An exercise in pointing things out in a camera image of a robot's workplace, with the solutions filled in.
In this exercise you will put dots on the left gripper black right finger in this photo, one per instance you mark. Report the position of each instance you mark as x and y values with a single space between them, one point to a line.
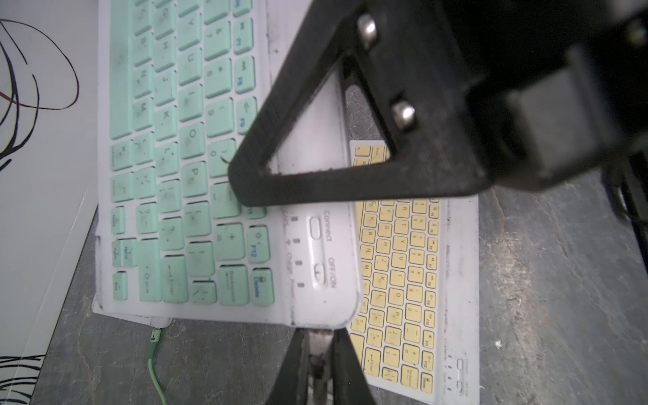
368 104

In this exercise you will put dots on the yellow wireless keyboard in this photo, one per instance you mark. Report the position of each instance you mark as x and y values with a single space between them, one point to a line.
417 331

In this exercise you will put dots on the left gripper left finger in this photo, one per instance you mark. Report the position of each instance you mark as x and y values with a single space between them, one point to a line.
317 359

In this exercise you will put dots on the green wireless keyboard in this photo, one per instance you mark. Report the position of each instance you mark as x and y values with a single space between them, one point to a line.
180 83

